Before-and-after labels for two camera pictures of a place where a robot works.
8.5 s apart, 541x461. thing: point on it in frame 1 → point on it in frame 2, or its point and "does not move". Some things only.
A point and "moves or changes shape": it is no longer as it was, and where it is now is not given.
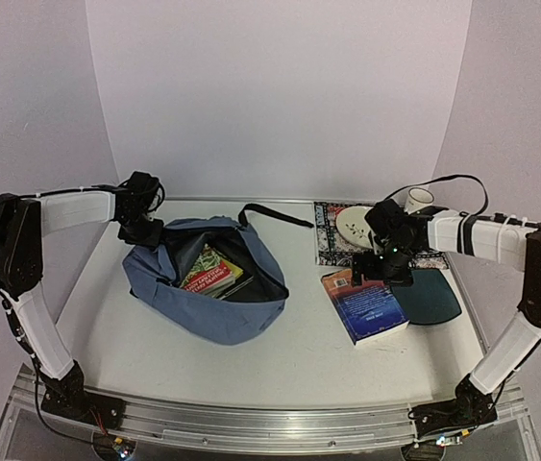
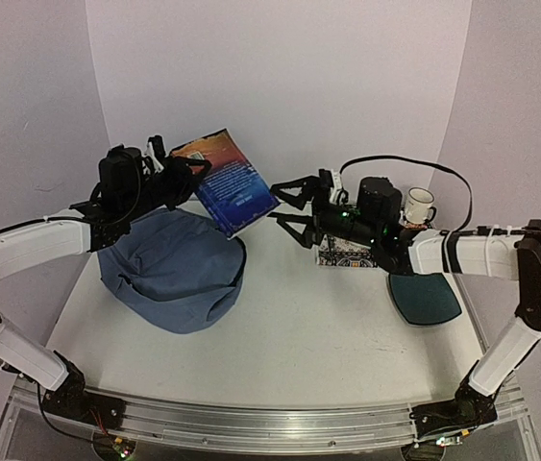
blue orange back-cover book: (367, 310) → (232, 189)
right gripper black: (368, 267) → (312, 211)
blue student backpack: (154, 276) moves or changes shape
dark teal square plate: (429, 299) does not move
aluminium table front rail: (297, 428) does not move
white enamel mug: (417, 199) does not move
